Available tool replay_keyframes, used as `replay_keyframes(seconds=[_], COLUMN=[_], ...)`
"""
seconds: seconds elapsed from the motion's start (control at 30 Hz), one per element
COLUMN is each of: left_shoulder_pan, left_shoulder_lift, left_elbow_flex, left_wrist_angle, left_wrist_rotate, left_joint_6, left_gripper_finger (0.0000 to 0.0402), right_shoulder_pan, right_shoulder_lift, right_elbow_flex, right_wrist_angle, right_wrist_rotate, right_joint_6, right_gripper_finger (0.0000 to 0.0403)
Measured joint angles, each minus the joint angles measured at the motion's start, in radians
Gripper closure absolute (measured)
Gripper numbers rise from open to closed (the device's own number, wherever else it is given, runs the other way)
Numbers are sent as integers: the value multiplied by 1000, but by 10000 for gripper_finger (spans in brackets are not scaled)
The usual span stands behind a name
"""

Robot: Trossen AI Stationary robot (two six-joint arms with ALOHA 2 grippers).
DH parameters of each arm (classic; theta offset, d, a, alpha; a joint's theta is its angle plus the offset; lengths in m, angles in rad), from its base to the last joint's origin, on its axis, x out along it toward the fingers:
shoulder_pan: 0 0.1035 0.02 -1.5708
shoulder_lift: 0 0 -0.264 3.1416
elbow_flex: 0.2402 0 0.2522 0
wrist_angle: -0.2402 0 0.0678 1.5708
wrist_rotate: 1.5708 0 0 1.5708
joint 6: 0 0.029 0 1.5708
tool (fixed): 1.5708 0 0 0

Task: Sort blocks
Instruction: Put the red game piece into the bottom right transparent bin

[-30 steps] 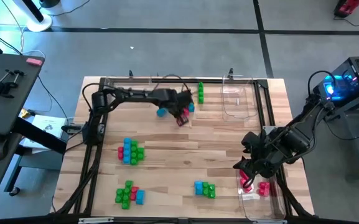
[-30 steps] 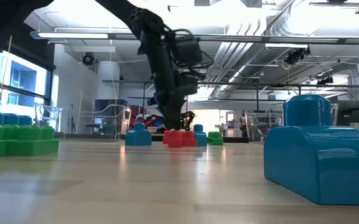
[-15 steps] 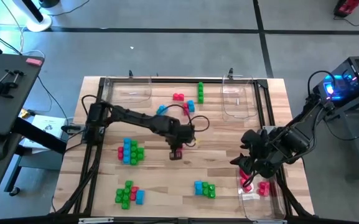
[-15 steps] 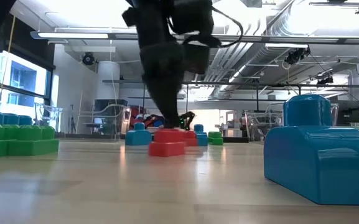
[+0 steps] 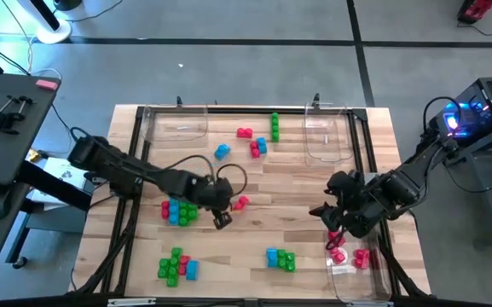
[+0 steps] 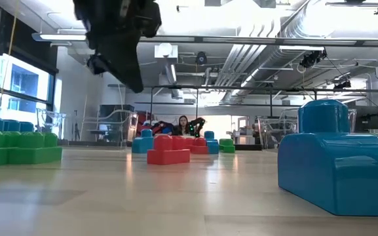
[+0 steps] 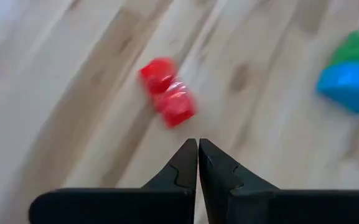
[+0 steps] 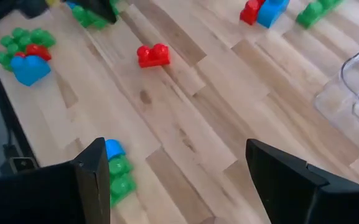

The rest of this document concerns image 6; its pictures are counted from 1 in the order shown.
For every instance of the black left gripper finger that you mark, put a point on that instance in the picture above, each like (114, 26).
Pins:
(123, 62)

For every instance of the blue rounded one-stud block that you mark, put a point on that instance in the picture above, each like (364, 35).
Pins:
(332, 170)
(212, 147)
(141, 145)

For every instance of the green four-stud block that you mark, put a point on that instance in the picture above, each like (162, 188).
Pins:
(227, 148)
(34, 155)

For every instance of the black equipment cart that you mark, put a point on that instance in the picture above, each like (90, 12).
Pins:
(116, 109)

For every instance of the long ceiling light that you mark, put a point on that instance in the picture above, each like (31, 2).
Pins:
(61, 37)

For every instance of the red equipment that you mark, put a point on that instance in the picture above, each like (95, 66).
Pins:
(143, 119)

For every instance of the person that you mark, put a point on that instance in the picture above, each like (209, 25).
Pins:
(182, 122)

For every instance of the clear plastic bin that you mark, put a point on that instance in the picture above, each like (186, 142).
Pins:
(49, 119)
(277, 131)

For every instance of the window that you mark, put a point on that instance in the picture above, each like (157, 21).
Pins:
(21, 88)

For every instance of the black ceiling device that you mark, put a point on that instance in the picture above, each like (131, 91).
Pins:
(342, 85)

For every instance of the black monitor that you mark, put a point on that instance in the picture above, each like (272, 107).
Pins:
(369, 118)

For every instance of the silver ventilation duct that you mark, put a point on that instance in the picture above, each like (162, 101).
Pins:
(241, 59)

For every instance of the grey overhead rail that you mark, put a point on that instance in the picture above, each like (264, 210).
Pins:
(241, 40)

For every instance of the black metal station frame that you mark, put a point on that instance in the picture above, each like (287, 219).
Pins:
(241, 88)

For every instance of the black ceiling camera cluster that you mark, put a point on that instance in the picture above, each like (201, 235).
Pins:
(311, 59)

